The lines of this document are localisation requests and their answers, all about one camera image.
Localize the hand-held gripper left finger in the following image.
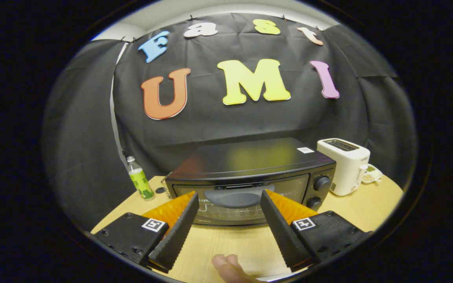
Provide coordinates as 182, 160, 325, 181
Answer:
93, 191, 200, 272

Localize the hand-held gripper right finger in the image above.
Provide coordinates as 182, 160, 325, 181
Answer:
260, 189, 373, 272

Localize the black toaster oven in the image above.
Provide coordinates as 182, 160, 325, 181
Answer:
165, 137, 337, 226

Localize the white pop-up toaster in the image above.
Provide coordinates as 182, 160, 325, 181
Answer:
317, 138, 371, 196

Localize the green drink bottle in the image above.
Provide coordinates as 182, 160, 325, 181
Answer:
127, 156, 155, 200

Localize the white divided snack dish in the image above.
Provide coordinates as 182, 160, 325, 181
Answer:
362, 164, 383, 184

